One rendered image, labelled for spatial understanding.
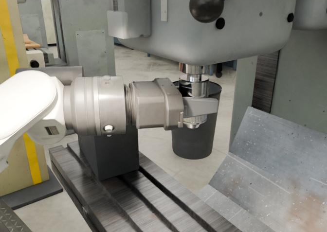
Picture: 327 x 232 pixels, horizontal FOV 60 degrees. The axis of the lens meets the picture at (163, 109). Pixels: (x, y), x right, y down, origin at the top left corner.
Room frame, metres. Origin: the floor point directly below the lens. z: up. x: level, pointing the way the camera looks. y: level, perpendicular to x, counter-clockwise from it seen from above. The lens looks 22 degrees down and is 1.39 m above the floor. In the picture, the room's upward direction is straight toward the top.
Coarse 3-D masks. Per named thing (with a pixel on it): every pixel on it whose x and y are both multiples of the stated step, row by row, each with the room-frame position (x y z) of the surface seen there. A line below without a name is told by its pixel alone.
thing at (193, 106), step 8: (184, 104) 0.39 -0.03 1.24; (192, 104) 0.39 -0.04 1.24; (200, 104) 0.39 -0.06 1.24; (208, 104) 0.39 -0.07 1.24; (216, 104) 0.40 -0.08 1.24; (184, 112) 0.38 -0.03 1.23; (192, 112) 0.39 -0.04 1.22; (200, 112) 0.39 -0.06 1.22; (208, 112) 0.39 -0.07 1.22; (216, 112) 0.40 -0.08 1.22
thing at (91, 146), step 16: (128, 128) 0.67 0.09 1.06; (80, 144) 0.79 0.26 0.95; (96, 144) 0.63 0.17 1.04; (112, 144) 0.65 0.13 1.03; (128, 144) 0.67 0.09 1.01; (96, 160) 0.63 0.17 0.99; (112, 160) 0.64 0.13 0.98; (128, 160) 0.67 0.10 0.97; (96, 176) 0.64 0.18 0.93; (112, 176) 0.64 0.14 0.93
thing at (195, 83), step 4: (184, 76) 0.43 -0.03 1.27; (204, 76) 0.43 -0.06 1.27; (180, 80) 0.41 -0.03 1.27; (184, 80) 0.41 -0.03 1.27; (188, 80) 0.41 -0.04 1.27; (192, 80) 0.41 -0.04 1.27; (196, 80) 0.41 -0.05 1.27; (200, 80) 0.41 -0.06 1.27; (204, 80) 0.41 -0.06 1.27; (208, 80) 0.41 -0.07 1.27; (180, 84) 0.41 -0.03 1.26; (184, 84) 0.41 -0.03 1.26; (188, 84) 0.40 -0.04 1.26; (192, 84) 0.40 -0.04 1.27; (196, 84) 0.40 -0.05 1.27; (200, 84) 0.40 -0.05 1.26; (204, 84) 0.40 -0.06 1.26; (208, 84) 0.41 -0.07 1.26; (192, 88) 0.40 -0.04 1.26; (196, 88) 0.40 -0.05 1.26
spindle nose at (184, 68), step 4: (180, 64) 0.41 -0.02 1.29; (184, 64) 0.41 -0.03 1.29; (180, 68) 0.41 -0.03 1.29; (184, 68) 0.41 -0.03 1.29; (188, 68) 0.40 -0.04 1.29; (192, 68) 0.40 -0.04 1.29; (196, 68) 0.40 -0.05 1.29; (200, 68) 0.40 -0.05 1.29; (204, 68) 0.40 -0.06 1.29; (208, 68) 0.41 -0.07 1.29; (184, 72) 0.41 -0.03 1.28; (188, 72) 0.40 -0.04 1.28; (192, 72) 0.40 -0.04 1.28; (196, 72) 0.40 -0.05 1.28; (200, 72) 0.40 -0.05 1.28; (204, 72) 0.40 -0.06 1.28
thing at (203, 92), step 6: (180, 90) 0.41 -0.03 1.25; (186, 90) 0.40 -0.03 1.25; (192, 90) 0.40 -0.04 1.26; (198, 90) 0.40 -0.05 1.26; (204, 90) 0.40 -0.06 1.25; (186, 96) 0.40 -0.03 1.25; (192, 96) 0.40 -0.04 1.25; (198, 96) 0.40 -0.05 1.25; (204, 96) 0.40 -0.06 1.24; (186, 120) 0.40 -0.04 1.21; (192, 120) 0.40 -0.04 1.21; (198, 120) 0.40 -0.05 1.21; (204, 120) 0.41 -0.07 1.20
